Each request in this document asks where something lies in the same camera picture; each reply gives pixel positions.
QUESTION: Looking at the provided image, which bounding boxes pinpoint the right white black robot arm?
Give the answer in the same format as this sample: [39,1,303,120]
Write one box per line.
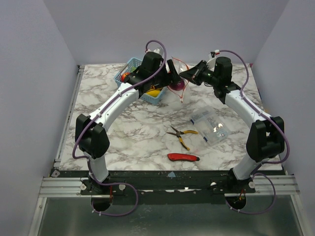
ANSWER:
[180,57,284,193]

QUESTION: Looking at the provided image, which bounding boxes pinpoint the purple cable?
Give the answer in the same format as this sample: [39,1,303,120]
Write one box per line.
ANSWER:
[71,39,167,217]
[220,49,291,215]

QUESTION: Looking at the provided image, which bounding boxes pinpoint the clear plastic screw box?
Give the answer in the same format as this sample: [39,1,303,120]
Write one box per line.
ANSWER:
[190,106,231,146]

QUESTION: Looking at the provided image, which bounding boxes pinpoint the red toy apple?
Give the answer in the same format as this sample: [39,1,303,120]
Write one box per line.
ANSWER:
[121,72,130,83]

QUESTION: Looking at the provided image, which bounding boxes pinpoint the yellow toy lemon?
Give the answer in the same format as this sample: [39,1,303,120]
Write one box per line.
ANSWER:
[146,89,161,97]

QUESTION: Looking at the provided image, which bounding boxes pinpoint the clear orange-zip bag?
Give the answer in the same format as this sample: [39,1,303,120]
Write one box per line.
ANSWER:
[170,57,190,105]

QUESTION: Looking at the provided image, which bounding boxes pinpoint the yellow handled pliers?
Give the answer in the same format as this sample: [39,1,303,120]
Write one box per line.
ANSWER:
[166,126,199,151]

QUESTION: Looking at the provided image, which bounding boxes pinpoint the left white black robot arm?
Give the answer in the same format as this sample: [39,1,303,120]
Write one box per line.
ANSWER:
[73,52,181,194]

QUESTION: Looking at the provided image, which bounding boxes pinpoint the light blue plastic basket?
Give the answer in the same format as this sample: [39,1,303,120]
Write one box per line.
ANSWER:
[114,58,167,105]

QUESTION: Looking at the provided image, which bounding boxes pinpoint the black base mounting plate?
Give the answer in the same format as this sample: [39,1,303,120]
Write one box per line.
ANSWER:
[44,171,255,205]

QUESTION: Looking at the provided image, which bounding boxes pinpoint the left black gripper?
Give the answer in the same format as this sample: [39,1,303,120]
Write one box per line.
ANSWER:
[150,59,181,89]

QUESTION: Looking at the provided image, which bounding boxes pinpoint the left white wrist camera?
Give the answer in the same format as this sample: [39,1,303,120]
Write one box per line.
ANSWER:
[145,47,164,56]

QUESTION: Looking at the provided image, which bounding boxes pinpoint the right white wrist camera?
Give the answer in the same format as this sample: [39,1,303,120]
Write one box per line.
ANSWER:
[206,50,220,70]

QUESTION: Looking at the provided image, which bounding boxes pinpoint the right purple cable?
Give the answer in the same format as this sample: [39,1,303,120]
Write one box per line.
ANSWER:
[220,49,291,215]

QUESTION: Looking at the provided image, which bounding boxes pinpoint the purple toy onion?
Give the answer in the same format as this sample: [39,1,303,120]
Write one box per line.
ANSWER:
[168,79,185,91]

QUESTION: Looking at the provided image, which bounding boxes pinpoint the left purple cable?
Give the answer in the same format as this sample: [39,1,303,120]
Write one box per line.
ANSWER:
[71,39,167,217]

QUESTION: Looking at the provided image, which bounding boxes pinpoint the red utility knife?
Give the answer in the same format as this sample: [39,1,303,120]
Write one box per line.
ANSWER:
[167,153,200,162]

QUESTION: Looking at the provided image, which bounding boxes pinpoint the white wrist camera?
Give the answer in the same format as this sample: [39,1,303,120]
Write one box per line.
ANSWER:
[145,47,164,56]
[206,50,220,70]

